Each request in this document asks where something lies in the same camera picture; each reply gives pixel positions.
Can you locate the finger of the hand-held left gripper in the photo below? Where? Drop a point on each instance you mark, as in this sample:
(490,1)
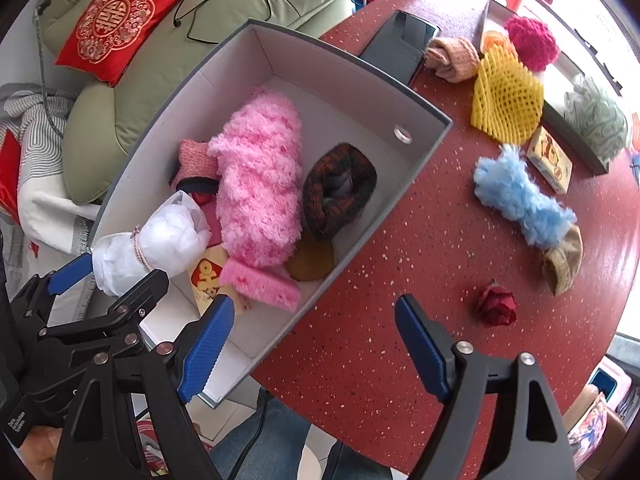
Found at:
(70,274)
(140,295)

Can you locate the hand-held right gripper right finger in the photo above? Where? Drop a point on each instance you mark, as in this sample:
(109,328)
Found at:
(422,350)

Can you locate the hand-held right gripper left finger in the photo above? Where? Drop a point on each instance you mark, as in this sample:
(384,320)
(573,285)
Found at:
(207,350)

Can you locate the white plastic bundle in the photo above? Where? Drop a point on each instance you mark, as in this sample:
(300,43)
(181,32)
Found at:
(165,235)

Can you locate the printed tissue packet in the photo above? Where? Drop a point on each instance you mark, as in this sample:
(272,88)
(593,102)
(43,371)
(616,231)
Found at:
(210,275)
(550,160)

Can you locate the pink sponge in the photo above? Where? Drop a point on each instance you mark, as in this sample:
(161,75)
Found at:
(260,282)

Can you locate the round brown pad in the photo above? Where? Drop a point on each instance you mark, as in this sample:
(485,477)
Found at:
(310,262)

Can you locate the pink sock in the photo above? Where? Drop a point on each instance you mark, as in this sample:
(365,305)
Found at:
(192,160)

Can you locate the pink fluffy cloth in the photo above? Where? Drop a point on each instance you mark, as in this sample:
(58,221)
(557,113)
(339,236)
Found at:
(260,175)

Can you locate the dark red black knitted sock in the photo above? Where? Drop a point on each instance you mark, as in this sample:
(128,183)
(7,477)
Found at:
(320,195)

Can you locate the grey cardboard box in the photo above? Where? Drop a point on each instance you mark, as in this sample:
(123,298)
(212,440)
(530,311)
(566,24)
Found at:
(320,105)

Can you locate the person's left hand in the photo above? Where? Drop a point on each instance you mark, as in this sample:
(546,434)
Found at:
(42,452)

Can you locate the dried red rose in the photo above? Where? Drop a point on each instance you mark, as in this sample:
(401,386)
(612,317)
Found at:
(495,305)

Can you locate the person's left leg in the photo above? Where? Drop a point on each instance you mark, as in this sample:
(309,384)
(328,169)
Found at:
(260,435)

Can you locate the person's leg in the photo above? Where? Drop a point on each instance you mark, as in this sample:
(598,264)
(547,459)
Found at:
(355,465)
(260,435)

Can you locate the person's right leg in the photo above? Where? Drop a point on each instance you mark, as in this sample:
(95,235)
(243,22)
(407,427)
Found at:
(355,465)

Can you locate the grey striped white blanket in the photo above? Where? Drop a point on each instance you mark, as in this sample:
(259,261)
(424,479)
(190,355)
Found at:
(40,120)

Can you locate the tan sock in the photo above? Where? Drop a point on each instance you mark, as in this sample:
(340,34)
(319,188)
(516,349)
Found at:
(562,265)

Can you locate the blue fluffy cloth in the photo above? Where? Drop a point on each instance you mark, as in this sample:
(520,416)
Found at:
(520,200)

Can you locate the patterned seat cushion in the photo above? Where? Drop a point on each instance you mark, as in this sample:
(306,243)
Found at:
(590,425)

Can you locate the pale green sofa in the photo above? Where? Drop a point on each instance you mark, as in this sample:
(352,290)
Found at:
(150,75)

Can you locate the red embroidered cushion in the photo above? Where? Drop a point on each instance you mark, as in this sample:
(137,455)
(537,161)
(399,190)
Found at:
(115,20)

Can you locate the yellow foam net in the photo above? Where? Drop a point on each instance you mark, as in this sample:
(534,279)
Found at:
(505,100)

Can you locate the pale green fluffy cloth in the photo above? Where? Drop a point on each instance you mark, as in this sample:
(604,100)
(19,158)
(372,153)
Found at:
(595,120)

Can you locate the peach sock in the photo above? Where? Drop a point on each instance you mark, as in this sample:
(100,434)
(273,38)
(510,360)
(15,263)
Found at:
(457,60)

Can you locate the grey box lid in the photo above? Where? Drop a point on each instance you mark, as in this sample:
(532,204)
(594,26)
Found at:
(557,85)

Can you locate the black phone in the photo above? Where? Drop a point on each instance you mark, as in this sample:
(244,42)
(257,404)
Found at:
(395,45)

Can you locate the orange knitted item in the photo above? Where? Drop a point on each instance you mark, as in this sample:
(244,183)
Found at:
(495,40)

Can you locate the magenta knitted ball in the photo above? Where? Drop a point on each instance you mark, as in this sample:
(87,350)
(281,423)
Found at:
(532,42)

